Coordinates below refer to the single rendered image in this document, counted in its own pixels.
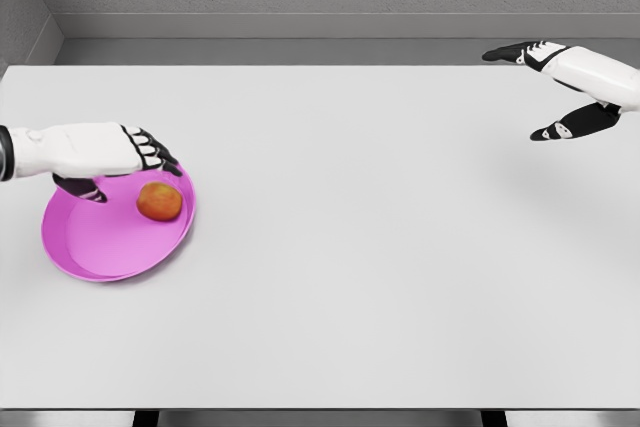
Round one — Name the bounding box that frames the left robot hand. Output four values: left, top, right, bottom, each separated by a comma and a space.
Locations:
49, 121, 183, 205

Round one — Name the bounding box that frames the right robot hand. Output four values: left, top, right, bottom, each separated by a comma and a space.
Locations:
481, 40, 640, 143

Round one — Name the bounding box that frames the orange red apple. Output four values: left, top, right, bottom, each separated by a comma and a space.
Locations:
136, 181, 183, 222

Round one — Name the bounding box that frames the pink round plate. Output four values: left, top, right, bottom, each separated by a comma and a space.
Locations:
41, 160, 196, 284

